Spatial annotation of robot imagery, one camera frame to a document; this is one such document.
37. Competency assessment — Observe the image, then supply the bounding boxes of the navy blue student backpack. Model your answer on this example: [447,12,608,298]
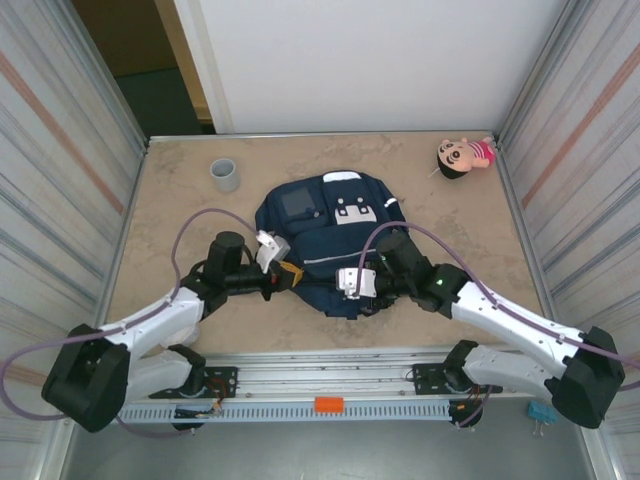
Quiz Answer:
[254,170,407,320]

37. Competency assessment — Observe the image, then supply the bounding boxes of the grey plastic cup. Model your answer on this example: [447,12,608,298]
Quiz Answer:
[208,157,240,193]

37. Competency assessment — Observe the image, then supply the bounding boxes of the white rounded plastic box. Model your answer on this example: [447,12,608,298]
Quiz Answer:
[162,327,200,347]

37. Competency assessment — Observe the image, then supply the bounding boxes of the cartoon boy plush doll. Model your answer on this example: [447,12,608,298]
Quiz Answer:
[428,135,498,182]

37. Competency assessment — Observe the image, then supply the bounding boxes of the aluminium table edge strip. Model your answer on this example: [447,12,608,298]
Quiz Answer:
[146,130,501,143]

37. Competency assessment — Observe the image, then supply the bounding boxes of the blue binder clip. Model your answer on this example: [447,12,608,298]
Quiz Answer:
[526,399,554,441]

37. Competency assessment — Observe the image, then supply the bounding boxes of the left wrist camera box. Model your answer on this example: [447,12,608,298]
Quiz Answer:
[253,228,292,275]

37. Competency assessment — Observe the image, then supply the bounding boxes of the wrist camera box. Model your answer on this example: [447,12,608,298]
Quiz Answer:
[253,228,292,275]
[333,266,380,302]

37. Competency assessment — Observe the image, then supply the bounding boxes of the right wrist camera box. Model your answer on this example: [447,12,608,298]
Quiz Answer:
[333,266,380,302]

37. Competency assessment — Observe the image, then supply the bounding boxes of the aluminium mounting rail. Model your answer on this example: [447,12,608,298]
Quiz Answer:
[53,347,600,406]

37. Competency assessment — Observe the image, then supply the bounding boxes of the aluminium frame profile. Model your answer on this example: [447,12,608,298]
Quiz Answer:
[492,134,569,356]
[87,139,152,364]

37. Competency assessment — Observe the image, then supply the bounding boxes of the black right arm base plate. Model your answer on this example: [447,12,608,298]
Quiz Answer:
[410,360,469,397]

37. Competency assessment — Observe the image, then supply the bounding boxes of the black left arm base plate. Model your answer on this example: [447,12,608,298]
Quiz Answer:
[197,366,239,400]

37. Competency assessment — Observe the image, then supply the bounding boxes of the grey slotted cable duct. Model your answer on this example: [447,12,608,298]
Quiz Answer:
[117,402,454,425]

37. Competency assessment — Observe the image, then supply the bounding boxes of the white door frame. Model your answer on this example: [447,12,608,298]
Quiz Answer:
[153,0,235,135]

